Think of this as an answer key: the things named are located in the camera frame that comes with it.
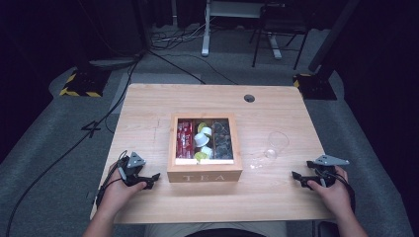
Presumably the person's right hand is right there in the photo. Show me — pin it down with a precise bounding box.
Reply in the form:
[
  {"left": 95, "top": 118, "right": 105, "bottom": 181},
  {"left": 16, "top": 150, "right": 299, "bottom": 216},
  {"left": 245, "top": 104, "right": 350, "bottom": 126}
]
[{"left": 306, "top": 165, "right": 354, "bottom": 220}]

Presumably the bundle of floor cables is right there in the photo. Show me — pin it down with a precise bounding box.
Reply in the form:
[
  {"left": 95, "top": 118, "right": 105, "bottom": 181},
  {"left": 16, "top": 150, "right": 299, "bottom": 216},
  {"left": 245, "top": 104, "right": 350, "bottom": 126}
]
[{"left": 150, "top": 25, "right": 206, "bottom": 51}]

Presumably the wooden tea box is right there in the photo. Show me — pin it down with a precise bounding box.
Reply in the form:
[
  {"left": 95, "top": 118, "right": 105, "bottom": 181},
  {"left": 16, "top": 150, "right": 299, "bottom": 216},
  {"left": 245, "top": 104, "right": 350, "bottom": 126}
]
[{"left": 166, "top": 113, "right": 244, "bottom": 184}]

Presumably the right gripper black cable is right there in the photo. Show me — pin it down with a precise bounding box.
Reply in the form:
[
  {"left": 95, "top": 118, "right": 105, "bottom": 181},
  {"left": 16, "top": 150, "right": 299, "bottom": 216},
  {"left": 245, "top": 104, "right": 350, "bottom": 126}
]
[{"left": 324, "top": 169, "right": 358, "bottom": 213}]

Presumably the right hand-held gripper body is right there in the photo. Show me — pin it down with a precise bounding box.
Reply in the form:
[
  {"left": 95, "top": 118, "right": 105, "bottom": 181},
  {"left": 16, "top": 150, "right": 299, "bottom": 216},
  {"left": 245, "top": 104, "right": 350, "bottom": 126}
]
[{"left": 305, "top": 154, "right": 351, "bottom": 190}]

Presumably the clear glass cup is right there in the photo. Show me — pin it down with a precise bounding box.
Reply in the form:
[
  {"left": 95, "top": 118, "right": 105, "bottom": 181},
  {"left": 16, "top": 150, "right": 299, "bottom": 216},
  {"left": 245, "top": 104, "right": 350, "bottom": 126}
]
[{"left": 264, "top": 131, "right": 291, "bottom": 160}]

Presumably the thin black floor cable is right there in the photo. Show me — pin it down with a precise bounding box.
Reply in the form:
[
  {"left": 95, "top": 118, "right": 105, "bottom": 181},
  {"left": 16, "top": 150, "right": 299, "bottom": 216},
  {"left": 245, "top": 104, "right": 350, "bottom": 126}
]
[{"left": 147, "top": 48, "right": 239, "bottom": 86}]

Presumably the yellow-black striped stand base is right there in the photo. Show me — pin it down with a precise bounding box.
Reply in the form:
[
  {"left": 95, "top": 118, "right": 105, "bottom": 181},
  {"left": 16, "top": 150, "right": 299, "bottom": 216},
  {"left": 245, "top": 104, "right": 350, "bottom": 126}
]
[
  {"left": 58, "top": 68, "right": 112, "bottom": 99},
  {"left": 293, "top": 72, "right": 338, "bottom": 101}
]

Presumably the white desk frame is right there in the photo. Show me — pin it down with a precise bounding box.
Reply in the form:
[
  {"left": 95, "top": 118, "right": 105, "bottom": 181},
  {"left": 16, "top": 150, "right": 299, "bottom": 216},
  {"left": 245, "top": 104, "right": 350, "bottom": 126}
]
[{"left": 201, "top": 0, "right": 284, "bottom": 60}]

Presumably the black slanted stand pole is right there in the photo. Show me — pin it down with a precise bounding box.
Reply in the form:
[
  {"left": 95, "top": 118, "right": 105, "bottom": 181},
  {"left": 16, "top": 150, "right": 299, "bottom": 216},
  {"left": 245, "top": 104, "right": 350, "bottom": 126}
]
[{"left": 307, "top": 0, "right": 362, "bottom": 74}]

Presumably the long black floor cable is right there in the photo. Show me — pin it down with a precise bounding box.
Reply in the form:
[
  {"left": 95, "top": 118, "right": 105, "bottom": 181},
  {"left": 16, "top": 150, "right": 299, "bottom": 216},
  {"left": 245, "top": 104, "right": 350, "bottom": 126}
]
[{"left": 4, "top": 53, "right": 143, "bottom": 237}]

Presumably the person's left hand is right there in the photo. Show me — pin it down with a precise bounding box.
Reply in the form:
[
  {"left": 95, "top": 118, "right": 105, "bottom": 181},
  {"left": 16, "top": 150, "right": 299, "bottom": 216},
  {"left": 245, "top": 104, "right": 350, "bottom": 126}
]
[{"left": 98, "top": 167, "right": 148, "bottom": 220}]

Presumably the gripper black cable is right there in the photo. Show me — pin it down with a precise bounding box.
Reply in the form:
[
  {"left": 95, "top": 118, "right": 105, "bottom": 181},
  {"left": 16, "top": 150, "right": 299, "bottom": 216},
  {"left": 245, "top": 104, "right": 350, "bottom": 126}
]
[
  {"left": 324, "top": 169, "right": 358, "bottom": 213},
  {"left": 94, "top": 150, "right": 128, "bottom": 209}
]

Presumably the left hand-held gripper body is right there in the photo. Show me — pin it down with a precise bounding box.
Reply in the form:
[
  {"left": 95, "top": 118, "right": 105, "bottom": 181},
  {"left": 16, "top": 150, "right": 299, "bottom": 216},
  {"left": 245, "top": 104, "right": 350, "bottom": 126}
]
[{"left": 117, "top": 151, "right": 148, "bottom": 188}]

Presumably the stack of red packets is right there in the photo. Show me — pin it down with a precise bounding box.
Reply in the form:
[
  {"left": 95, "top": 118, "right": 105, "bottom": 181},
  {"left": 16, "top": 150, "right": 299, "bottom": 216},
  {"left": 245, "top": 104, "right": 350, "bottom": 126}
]
[{"left": 176, "top": 118, "right": 195, "bottom": 160}]

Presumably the black metal chair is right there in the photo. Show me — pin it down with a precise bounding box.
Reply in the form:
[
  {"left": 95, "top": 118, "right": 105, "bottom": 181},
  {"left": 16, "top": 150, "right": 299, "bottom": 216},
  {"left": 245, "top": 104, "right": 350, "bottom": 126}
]
[{"left": 249, "top": 2, "right": 312, "bottom": 71}]

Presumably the pile of dark tea bags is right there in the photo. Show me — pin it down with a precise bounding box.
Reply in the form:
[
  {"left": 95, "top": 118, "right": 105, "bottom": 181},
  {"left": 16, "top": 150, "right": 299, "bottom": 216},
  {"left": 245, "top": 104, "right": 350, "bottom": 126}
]
[{"left": 210, "top": 119, "right": 234, "bottom": 161}]

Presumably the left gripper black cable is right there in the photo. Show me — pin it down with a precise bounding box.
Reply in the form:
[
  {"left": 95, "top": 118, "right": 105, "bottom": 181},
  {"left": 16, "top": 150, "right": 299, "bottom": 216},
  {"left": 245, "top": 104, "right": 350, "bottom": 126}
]
[{"left": 94, "top": 150, "right": 128, "bottom": 209}]

